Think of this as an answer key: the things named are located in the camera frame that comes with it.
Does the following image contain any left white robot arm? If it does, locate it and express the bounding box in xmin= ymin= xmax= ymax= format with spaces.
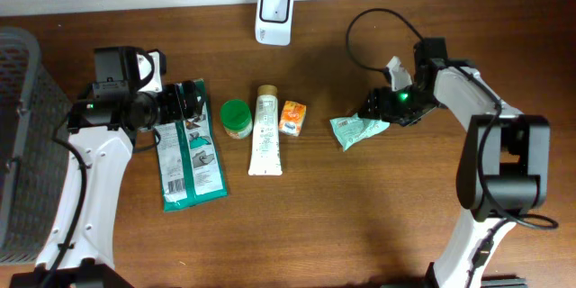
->
xmin=10 ymin=46 xmax=205 ymax=287

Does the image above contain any mint green wipes packet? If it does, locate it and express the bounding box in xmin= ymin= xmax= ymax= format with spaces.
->
xmin=330 ymin=114 xmax=390 ymax=151

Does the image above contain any small orange carton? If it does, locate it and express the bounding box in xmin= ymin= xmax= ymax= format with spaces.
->
xmin=278 ymin=101 xmax=307 ymax=137

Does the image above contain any grey plastic mesh basket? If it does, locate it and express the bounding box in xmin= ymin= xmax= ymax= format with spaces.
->
xmin=1 ymin=27 xmax=71 ymax=266

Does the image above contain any teal white wipes pack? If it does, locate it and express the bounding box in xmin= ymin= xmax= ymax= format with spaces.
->
xmin=155 ymin=79 xmax=228 ymax=212

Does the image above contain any white barcode scanner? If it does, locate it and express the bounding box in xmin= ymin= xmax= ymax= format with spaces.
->
xmin=255 ymin=0 xmax=294 ymax=46

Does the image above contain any white tube brown cap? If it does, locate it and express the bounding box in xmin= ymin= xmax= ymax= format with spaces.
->
xmin=248 ymin=85 xmax=283 ymax=176

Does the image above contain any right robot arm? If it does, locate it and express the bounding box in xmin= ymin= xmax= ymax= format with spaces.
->
xmin=358 ymin=38 xmax=558 ymax=287

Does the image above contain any green lid jar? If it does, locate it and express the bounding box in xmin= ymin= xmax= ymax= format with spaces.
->
xmin=220 ymin=99 xmax=253 ymax=140

